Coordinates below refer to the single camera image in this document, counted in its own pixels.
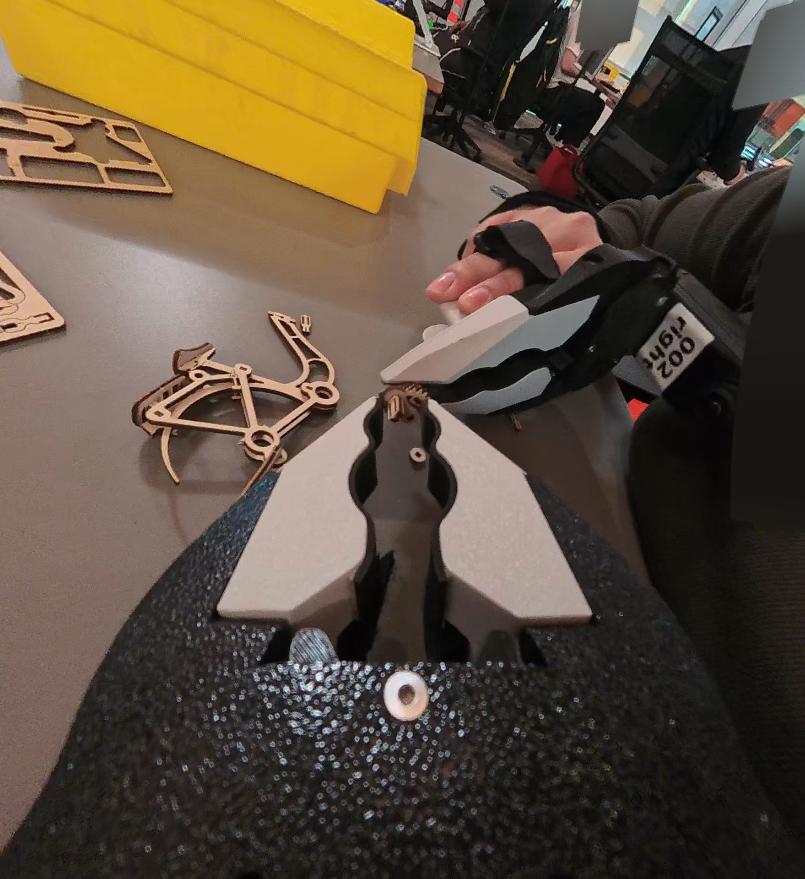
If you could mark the wooden model frame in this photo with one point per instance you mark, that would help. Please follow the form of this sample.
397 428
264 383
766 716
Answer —
246 395

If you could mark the yellow plastic bin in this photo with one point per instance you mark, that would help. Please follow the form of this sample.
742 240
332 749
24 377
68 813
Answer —
203 89

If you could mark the red bag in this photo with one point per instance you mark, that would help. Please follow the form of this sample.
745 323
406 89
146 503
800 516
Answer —
559 172

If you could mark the black mesh office chair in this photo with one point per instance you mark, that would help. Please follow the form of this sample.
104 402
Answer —
663 123

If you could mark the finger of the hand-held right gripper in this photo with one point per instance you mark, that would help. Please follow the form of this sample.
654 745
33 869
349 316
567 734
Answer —
505 395
471 336

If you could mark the person's right hand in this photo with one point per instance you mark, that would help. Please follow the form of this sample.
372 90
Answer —
567 230

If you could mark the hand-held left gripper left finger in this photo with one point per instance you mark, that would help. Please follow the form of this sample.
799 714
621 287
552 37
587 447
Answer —
299 542

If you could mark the wooden gear axle assembly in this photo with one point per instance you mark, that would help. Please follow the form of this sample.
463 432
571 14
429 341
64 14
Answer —
402 402

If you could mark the wooden parts sheet curved cutout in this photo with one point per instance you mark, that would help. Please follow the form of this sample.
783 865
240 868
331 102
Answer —
31 323

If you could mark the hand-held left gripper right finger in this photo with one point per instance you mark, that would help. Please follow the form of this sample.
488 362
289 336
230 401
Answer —
505 549

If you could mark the emptied wooden parts sheet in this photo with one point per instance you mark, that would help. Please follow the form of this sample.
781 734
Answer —
100 185

